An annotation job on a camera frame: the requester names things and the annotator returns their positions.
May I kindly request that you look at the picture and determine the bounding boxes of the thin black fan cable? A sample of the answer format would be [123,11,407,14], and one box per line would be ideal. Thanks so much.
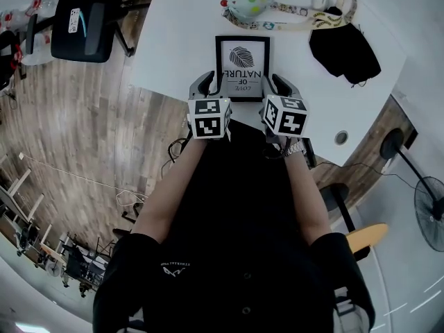
[311,160,422,189]

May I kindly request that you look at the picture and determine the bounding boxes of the white phone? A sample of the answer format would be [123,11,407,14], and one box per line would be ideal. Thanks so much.
[67,7,82,34]

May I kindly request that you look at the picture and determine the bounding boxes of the black equipment cart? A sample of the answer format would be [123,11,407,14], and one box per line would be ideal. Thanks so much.
[44,232,117,298]

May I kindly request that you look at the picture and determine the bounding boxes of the person's black shirt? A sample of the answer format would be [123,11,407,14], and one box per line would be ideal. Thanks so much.
[92,118,377,333]

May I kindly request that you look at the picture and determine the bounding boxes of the black cloth bag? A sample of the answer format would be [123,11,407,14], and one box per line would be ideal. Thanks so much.
[308,6,383,85]

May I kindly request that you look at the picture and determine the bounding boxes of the round colourful dotted pouch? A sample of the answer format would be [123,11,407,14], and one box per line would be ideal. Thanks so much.
[220,0,275,24]

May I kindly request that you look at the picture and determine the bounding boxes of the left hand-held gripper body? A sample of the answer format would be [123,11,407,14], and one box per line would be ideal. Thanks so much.
[187,89,233,142]

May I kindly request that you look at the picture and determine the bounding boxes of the black table leg base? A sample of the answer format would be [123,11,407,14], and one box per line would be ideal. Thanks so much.
[318,182,357,234]

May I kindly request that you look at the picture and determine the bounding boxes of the yellow printed lanyard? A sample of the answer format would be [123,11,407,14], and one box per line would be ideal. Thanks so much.
[307,0,359,31]

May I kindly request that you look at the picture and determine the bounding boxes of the person's left forearm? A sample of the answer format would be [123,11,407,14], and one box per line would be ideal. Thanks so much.
[130,135,210,246]

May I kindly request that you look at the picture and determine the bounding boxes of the person's right forearm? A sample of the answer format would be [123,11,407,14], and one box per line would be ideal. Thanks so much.
[283,150,334,246]

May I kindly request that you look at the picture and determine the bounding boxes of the white floor cable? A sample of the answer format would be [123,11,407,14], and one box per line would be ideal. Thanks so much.
[19,153,148,208]

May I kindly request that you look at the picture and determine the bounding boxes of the black office chair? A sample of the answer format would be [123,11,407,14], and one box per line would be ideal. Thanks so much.
[24,0,154,65]

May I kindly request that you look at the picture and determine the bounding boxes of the white workbench with wooden legs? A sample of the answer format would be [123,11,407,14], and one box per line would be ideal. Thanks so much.
[0,154,53,256]

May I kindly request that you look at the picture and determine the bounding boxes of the white cartoon print lanyard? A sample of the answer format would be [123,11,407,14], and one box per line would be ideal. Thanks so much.
[221,0,325,31]

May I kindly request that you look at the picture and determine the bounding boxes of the yellow round stool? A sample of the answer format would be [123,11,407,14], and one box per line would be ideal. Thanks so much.
[345,222,389,260]

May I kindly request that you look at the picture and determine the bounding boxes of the black picture frame leaf print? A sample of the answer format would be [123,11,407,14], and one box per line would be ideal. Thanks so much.
[214,35,271,103]

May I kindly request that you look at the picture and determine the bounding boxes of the silver metal wristwatch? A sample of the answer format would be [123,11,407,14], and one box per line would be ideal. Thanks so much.
[281,141,307,158]

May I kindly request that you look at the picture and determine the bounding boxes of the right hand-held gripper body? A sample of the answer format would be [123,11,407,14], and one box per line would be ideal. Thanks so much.
[259,92,309,145]

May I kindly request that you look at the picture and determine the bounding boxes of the clear plastic bags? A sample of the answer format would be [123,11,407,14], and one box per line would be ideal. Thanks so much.
[0,0,56,65]

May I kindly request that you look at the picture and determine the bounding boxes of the black standing fan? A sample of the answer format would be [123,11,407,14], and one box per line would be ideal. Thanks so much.
[379,128,444,253]

